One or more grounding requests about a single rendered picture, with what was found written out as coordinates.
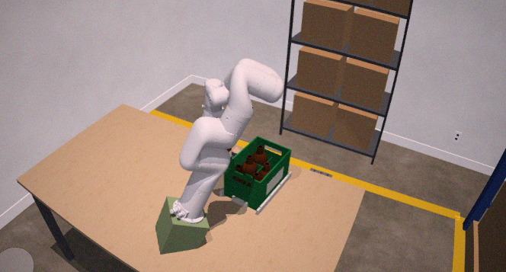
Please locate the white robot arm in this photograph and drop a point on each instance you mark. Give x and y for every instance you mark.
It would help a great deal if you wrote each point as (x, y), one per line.
(208, 133)

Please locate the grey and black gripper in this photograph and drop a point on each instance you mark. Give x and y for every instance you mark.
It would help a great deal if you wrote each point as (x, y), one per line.
(213, 114)

